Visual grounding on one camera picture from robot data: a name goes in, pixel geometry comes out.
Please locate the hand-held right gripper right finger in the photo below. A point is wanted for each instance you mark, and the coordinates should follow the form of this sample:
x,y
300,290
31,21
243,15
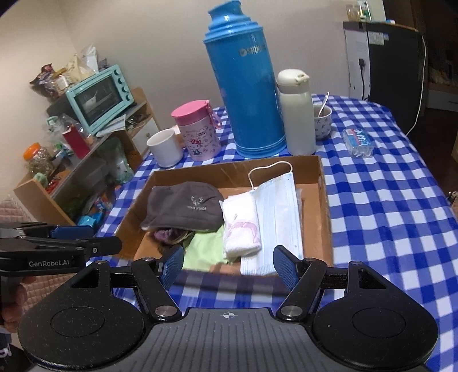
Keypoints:
x,y
284,268

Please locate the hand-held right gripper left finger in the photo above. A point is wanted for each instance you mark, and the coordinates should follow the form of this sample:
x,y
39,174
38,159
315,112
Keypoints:
x,y
173,265

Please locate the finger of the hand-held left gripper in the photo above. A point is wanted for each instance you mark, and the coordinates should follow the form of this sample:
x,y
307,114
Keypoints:
x,y
103,246
71,231

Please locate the purple brown fleece glove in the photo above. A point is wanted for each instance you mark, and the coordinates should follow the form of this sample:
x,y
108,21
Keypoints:
x,y
166,235

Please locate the light green cloth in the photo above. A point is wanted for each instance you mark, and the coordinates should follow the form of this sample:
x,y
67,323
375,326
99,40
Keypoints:
x,y
204,250

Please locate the blue face mask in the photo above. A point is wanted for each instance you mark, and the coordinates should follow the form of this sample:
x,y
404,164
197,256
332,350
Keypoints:
x,y
279,214

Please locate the dark grey knit hat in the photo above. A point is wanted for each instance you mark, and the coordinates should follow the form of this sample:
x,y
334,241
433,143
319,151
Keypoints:
x,y
182,207

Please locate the white terry towel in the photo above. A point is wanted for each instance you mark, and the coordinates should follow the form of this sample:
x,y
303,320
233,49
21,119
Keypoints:
x,y
239,229

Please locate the brown cardboard box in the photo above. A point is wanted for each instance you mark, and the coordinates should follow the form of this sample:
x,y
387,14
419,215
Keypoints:
x,y
325,214

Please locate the person's left hand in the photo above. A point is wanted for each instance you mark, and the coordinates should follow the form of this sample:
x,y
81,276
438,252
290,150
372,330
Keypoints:
x,y
16,304

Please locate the blue packets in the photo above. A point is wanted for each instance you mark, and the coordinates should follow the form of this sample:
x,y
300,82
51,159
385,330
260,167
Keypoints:
x,y
87,219

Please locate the dark brown fleece glove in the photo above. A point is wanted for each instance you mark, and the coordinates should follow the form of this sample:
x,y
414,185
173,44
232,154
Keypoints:
x,y
186,237

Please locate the wooden shelf unit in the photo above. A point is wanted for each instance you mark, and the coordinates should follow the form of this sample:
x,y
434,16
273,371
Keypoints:
x,y
35,202

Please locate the quilted beige chair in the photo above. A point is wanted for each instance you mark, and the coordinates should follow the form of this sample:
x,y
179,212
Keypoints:
x,y
14,213

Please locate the orange lid jar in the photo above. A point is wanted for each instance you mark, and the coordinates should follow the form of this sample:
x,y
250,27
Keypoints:
x,y
37,159

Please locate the green plastic bag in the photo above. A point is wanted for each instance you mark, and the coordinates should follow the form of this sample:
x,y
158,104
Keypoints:
x,y
118,161

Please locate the red box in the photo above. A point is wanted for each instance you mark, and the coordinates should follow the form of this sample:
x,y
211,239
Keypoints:
x,y
76,141

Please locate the blue checked tablecloth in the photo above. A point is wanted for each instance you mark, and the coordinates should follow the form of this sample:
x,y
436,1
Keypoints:
x,y
375,221

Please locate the stack of papers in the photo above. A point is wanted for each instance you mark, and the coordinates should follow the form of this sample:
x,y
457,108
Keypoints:
x,y
111,125

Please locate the white mug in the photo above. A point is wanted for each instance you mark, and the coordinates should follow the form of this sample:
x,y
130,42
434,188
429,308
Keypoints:
x,y
164,148

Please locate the white drawer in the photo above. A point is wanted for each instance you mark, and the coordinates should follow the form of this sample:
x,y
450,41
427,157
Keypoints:
x,y
146,137

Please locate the pink cartoon bottle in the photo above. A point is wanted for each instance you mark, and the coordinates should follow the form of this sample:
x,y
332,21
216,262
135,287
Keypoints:
x,y
198,132

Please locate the teal toaster oven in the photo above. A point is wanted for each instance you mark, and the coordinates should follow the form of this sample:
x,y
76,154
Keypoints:
x,y
98,94

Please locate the small tissue packet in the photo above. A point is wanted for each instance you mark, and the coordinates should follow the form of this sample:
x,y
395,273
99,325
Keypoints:
x,y
357,143

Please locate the small patterned cup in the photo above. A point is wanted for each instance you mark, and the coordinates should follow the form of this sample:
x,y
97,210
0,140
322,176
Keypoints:
x,y
322,125

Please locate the white thermos bottle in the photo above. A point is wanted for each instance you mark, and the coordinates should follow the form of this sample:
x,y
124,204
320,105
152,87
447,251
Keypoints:
x,y
295,114

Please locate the pile of snack bags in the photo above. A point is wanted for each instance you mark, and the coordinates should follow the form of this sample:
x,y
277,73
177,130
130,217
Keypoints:
x,y
60,77

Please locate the metal spoon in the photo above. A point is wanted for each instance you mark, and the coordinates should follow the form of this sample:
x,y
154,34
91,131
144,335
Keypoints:
x,y
324,102

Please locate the large blue thermos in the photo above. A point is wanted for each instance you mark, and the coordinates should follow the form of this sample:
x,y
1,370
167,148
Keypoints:
x,y
247,89

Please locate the black mini fridge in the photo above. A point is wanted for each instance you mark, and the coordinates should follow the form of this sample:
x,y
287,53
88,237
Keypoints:
x,y
391,71

